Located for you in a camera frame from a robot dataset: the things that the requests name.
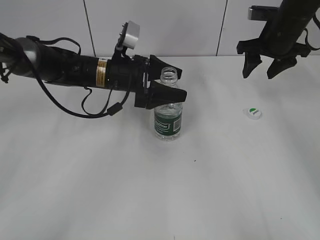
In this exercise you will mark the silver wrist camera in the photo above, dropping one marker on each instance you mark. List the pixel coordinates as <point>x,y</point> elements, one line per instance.
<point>261,13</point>
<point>130,35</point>

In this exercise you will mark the white green bottle cap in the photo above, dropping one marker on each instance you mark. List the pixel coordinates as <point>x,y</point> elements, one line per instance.
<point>253,113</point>

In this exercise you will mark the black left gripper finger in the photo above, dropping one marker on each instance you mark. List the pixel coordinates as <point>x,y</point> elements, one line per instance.
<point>155,68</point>
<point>160,94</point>

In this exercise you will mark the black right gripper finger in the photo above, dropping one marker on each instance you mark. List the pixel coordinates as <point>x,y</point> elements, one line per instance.
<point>252,60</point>
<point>280,65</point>

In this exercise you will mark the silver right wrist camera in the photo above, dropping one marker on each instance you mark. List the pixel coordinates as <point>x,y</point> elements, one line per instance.
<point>261,13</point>

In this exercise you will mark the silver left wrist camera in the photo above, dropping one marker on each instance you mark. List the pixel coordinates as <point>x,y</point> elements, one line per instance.
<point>130,35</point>

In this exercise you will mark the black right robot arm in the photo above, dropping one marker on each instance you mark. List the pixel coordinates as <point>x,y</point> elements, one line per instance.
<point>279,37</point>

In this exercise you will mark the clear green-label water bottle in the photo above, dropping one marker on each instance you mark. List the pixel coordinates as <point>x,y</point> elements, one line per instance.
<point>168,117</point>

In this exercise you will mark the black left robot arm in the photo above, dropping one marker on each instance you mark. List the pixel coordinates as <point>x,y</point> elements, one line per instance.
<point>32,58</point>

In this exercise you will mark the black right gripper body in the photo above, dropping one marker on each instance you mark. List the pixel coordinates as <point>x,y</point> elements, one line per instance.
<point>256,47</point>

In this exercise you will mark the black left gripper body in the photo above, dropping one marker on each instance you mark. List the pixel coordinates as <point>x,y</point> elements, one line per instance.
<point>130,75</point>

